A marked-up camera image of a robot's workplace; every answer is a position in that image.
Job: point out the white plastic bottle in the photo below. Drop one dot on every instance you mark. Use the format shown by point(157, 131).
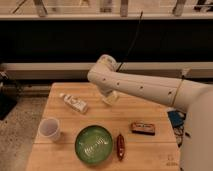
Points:
point(74, 102)

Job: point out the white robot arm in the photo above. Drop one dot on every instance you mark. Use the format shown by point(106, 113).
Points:
point(193, 98)

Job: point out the green ceramic bowl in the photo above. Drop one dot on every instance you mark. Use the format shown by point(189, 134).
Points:
point(93, 145)

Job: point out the brown rectangular snack bar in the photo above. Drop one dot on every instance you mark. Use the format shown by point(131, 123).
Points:
point(143, 128)

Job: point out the dark object at left edge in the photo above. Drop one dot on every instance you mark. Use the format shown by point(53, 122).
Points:
point(7, 103)

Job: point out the white plastic cup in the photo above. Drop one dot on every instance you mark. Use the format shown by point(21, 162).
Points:
point(50, 128)

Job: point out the blue box on floor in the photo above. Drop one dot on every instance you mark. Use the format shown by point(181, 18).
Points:
point(176, 119)

